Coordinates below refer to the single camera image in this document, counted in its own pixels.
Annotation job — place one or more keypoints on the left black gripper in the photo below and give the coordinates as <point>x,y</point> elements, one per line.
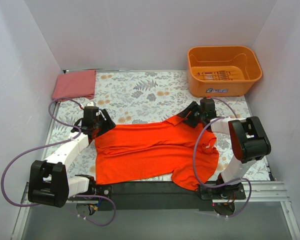
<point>104,123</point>

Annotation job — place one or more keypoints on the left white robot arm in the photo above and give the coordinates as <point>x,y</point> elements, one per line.
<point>49,183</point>

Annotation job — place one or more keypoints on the orange plastic basket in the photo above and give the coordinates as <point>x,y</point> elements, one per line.
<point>222,71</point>

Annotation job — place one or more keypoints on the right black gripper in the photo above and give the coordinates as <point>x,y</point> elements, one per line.
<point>191,115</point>

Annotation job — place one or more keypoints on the floral table mat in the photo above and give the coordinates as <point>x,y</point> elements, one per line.
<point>142,97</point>

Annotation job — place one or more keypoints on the folded pink t shirt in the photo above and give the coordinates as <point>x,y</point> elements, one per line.
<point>79,84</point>

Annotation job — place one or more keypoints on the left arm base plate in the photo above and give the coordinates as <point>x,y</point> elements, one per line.
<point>100,193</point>

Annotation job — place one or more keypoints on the orange t shirt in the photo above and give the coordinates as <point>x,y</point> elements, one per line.
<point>132,152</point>

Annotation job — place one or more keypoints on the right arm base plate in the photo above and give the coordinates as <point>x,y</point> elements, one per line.
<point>236,192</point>

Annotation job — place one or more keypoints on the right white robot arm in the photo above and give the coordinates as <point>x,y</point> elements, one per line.
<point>249,141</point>

